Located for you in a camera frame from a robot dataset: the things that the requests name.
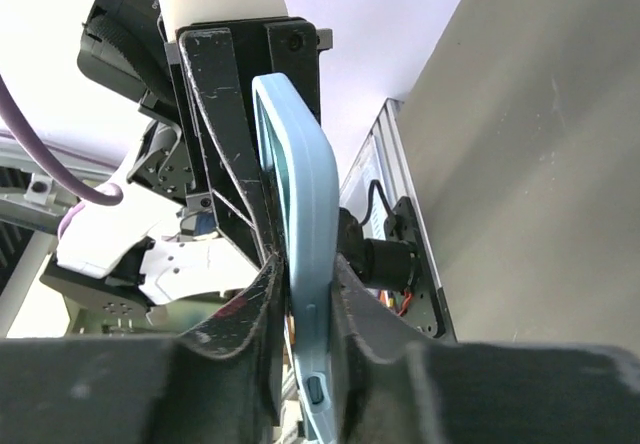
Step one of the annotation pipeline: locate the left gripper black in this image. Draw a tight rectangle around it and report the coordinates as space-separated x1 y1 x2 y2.
178 17 321 266

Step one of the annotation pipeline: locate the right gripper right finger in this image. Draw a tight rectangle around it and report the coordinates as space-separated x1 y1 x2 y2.
331 258 639 443

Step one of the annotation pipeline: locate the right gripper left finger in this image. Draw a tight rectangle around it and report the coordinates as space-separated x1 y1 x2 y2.
1 255 285 443

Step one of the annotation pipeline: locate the light blue phone case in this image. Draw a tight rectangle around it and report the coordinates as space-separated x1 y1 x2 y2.
252 73 339 443

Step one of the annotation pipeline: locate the green smartphone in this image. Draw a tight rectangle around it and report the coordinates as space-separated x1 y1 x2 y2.
256 96 291 237

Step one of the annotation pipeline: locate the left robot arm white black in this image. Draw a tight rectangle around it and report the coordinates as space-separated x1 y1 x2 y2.
43 0 338 327

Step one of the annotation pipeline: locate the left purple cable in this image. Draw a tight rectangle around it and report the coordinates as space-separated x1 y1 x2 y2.
0 73 124 240

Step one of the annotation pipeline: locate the aluminium frame rail front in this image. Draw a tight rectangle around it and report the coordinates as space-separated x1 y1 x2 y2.
341 99 456 342

